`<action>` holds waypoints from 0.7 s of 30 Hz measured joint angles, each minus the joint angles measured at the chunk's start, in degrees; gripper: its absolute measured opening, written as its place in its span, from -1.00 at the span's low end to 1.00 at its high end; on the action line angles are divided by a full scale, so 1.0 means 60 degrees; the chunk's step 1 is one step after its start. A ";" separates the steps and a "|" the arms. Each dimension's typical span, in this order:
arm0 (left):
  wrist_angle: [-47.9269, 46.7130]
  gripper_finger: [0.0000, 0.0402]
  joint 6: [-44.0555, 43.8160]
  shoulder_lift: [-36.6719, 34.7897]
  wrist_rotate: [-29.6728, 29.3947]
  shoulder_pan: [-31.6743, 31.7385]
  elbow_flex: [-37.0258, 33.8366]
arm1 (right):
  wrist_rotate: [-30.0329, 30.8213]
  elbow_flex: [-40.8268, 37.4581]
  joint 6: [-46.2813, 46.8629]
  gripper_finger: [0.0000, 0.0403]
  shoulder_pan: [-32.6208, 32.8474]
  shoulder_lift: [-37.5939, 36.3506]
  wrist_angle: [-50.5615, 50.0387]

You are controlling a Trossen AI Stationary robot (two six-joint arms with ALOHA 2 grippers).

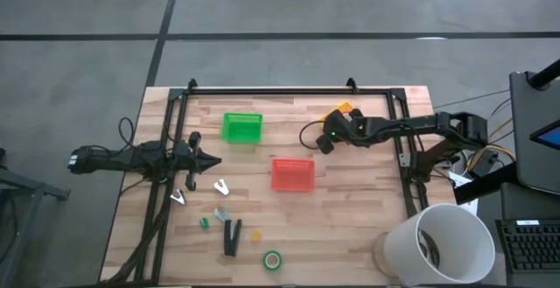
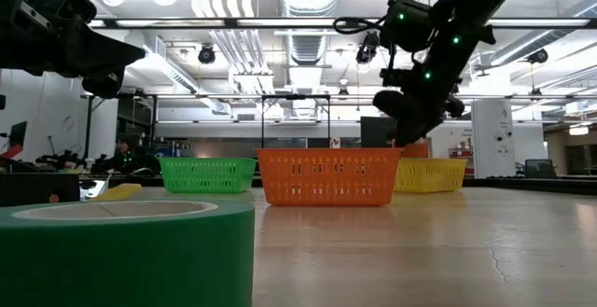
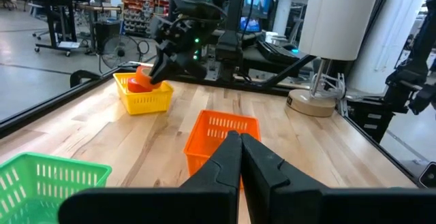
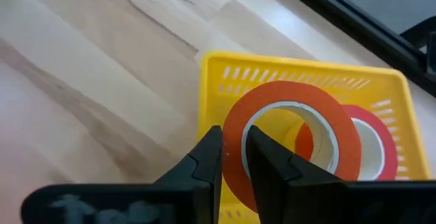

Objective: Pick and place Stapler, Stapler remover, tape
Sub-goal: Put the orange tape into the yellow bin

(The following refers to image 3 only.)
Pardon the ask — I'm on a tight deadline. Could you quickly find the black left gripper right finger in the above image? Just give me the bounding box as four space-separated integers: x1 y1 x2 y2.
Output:
240 133 436 224

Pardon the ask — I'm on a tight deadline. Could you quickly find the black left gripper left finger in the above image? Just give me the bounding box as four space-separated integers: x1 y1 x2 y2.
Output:
57 130 243 224

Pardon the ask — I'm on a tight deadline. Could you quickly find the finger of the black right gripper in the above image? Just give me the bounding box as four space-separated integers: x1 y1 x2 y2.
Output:
149 43 173 85
172 54 208 80

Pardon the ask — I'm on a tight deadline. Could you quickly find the orange tape roll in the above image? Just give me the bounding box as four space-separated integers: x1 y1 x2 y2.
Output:
135 65 163 91

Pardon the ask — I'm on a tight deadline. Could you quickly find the yellow plastic basket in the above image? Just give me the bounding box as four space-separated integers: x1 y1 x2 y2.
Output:
112 72 174 116

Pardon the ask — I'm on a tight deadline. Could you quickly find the black floor fan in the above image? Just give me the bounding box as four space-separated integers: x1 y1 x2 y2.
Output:
99 35 142 70

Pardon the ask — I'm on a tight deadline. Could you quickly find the shelf with parts bins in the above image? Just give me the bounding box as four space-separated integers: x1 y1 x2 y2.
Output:
119 0 171 37

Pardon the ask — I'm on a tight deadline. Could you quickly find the orange plastic basket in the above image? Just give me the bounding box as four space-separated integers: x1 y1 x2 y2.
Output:
183 110 262 189

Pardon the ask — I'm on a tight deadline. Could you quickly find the black box speaker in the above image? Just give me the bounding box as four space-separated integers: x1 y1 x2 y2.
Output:
94 20 123 55

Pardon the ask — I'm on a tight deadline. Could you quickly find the black computer keyboard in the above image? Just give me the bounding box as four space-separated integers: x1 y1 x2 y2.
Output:
255 39 301 65

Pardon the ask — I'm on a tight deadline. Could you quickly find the computer mouse cyan light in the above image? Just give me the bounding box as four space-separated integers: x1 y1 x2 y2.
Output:
284 43 301 55

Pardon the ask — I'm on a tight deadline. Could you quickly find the black rolling desk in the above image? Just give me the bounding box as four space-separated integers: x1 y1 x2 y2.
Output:
33 0 92 57

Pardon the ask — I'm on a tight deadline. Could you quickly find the black drawer unit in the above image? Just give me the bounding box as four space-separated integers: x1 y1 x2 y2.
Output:
344 99 396 144

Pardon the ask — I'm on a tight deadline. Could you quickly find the green plastic basket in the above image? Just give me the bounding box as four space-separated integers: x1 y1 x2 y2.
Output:
0 151 112 224

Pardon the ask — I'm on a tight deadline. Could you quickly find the white shade table lamp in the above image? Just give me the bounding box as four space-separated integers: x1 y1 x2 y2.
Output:
285 0 384 118

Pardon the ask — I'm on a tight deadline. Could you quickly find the black smartphone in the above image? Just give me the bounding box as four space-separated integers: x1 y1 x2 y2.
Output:
418 161 436 189

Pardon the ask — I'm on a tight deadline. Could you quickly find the black frame clamp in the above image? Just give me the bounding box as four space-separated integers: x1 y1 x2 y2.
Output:
69 69 102 89

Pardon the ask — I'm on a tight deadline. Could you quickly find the white cable bundle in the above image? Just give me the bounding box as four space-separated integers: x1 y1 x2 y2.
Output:
309 73 346 101

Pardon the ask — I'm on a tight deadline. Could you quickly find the black table frame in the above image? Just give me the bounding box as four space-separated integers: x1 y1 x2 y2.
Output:
0 62 420 188

